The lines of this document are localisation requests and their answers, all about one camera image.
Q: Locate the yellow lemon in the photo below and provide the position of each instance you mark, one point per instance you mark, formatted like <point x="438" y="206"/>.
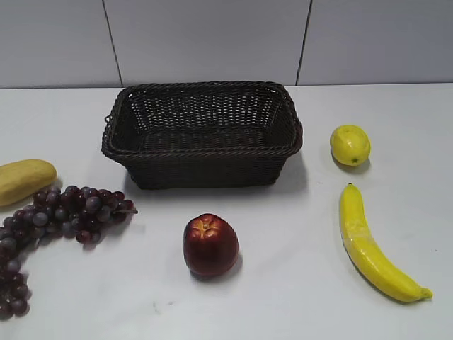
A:
<point x="350" y="145"/>

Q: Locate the yellow banana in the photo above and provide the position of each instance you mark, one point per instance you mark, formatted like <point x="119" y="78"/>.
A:
<point x="366" y="255"/>

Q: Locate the dark brown wicker basket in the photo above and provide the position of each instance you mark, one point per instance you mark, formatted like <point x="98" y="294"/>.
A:
<point x="213" y="134"/>

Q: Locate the red apple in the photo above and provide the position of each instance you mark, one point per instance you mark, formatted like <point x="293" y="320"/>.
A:
<point x="210" y="246"/>

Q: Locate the purple grape bunch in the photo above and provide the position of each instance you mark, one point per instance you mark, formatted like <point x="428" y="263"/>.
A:
<point x="75" y="213"/>

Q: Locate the yellow mango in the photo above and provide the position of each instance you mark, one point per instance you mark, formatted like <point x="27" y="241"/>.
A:
<point x="23" y="178"/>

